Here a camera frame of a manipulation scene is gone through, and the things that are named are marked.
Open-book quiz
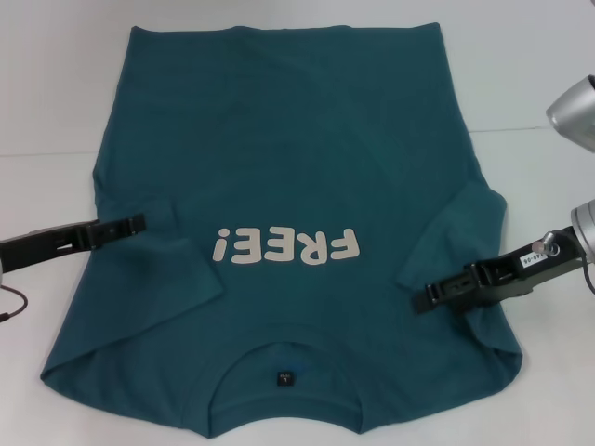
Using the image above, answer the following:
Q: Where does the right wrist cable with plug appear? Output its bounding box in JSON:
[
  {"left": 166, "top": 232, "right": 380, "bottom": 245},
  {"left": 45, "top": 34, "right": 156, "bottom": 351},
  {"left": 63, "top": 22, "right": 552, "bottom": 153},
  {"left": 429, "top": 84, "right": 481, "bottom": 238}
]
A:
[{"left": 575, "top": 257, "right": 595, "bottom": 296}]

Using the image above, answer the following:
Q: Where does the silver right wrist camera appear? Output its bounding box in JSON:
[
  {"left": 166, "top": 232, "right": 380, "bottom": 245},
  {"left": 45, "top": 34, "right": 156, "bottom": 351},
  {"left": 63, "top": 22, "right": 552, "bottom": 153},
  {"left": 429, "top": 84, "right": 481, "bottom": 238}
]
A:
[{"left": 546, "top": 73, "right": 595, "bottom": 154}]

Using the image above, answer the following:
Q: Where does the teal t-shirt with FREE print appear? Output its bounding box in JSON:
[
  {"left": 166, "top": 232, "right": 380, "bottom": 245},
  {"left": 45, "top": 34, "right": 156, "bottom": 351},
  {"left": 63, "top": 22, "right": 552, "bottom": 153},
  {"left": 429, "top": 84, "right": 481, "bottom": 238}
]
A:
[{"left": 39, "top": 20, "right": 524, "bottom": 426}]

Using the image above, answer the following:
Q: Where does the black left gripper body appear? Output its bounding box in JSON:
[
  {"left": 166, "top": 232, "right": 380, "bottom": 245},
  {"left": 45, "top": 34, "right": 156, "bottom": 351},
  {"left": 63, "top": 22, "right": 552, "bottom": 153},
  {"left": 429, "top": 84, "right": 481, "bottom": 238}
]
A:
[{"left": 0, "top": 221, "right": 90, "bottom": 276}]

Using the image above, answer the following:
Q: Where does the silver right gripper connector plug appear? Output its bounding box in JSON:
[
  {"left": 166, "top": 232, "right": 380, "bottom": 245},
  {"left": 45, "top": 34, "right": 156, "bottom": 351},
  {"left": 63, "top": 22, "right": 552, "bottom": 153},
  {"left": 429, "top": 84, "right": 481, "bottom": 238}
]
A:
[{"left": 533, "top": 230, "right": 560, "bottom": 256}]

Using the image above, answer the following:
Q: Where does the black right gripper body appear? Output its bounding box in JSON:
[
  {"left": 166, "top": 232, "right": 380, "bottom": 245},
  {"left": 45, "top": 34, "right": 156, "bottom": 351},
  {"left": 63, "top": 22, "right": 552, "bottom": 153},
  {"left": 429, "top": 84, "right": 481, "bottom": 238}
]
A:
[{"left": 481, "top": 226, "right": 588, "bottom": 304}]

